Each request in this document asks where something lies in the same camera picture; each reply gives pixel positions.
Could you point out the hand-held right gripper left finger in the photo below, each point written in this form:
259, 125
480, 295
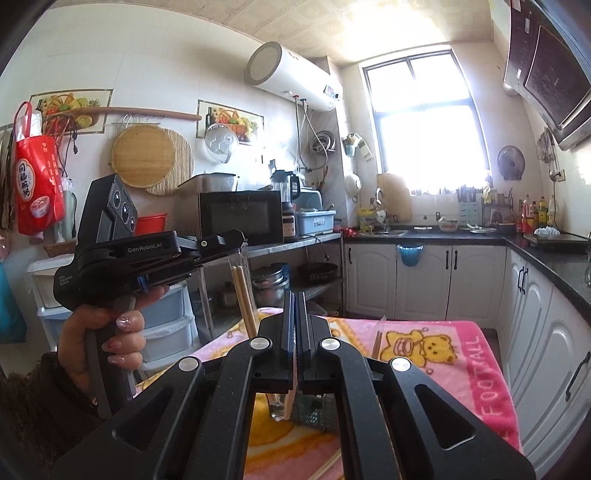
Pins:
286, 355

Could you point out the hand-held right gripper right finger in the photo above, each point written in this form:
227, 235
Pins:
307, 355

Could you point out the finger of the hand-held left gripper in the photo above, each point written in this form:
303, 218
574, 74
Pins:
212, 244

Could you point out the green plastic utensil basket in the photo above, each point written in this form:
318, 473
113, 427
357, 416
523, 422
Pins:
314, 413

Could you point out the chopstick pair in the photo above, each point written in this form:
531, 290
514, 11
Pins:
244, 304

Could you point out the person's left forearm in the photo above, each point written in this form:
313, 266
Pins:
41, 424

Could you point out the hanging dark utensils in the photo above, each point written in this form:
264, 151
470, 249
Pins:
548, 147

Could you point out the person's left hand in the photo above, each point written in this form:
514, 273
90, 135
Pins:
122, 323

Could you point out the black microwave oven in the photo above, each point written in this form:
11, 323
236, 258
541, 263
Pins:
240, 217

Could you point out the red plastic basin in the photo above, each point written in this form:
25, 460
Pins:
150, 224

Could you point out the small steel pot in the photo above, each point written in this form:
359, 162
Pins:
228, 295

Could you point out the brown woven basket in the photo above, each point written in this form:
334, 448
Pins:
60, 248

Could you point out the large steel stockpot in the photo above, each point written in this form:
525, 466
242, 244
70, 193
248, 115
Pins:
271, 284

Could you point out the light blue drawer cabinet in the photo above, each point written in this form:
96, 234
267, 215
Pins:
168, 323
46, 286

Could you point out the stainless steel shelf table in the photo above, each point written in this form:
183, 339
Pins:
295, 242

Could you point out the round woven straw mat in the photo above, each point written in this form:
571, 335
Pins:
183, 166

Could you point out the black wok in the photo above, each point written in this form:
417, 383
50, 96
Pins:
317, 271

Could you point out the black blender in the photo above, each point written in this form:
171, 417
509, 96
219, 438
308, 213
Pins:
286, 187

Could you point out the glass pot lid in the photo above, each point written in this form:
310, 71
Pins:
221, 143

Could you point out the round bamboo board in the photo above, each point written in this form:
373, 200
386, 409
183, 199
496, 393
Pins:
141, 157

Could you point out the grey blue dish tub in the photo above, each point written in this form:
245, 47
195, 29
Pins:
316, 223

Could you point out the grey blue box appliance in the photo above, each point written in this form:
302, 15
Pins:
311, 201

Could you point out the red shopping bag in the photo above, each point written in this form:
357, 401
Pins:
39, 184

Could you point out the blue plastic bag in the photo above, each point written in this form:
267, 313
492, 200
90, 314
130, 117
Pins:
11, 309

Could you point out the blue hanging bin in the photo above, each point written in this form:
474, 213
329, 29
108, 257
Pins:
409, 256

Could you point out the long wooden rolling pin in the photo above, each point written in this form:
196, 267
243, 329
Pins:
138, 111

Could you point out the white hanging colander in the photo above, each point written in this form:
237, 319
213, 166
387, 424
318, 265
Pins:
353, 184

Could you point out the pink bear printed blanket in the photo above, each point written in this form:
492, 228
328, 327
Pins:
461, 383

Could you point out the white kitchen base cabinets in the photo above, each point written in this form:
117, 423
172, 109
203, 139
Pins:
461, 286

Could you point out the beige cutting board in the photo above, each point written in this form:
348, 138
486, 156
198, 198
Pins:
395, 198

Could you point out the white cylindrical water heater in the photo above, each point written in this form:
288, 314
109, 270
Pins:
295, 78

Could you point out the patterned ceramic bowl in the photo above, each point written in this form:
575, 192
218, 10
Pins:
448, 226

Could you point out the dark metal spice rack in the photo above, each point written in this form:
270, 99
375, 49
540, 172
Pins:
496, 212

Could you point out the kitchen window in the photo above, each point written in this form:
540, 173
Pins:
425, 134

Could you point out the black stone countertop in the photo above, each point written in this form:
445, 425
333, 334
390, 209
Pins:
554, 272

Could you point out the row of condiment bottles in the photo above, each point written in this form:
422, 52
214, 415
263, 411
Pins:
535, 217

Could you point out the black cooktop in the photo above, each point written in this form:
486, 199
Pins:
558, 242

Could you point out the black glass range hood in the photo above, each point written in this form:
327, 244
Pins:
554, 78

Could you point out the fruit print wall tile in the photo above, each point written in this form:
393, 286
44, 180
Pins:
231, 115
64, 99

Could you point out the wall mounted utensil holder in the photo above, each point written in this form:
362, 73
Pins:
353, 145

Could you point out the round grey wall fan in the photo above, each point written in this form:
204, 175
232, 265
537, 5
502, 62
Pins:
511, 162

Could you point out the white wall outlet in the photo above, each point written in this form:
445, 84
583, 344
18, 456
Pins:
560, 175

